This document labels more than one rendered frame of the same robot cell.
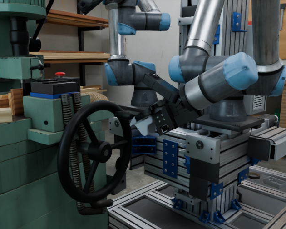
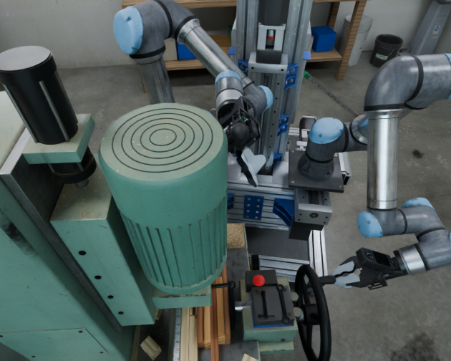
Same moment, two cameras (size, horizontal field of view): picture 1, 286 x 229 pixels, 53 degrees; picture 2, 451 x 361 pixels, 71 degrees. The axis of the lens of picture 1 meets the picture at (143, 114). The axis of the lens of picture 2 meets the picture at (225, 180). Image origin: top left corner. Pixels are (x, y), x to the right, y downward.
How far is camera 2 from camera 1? 1.10 m
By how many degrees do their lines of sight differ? 48
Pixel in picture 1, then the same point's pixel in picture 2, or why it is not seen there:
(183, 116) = (394, 275)
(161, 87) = (382, 267)
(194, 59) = (395, 224)
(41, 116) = (276, 337)
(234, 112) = (329, 169)
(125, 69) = not seen: hidden behind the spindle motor
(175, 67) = (376, 233)
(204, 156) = (316, 221)
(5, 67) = (173, 302)
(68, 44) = not seen: outside the picture
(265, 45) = not seen: hidden behind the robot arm
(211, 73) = (439, 260)
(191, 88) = (416, 268)
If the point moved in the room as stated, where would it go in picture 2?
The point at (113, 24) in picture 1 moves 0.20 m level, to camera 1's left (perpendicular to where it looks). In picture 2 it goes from (158, 87) to (99, 109)
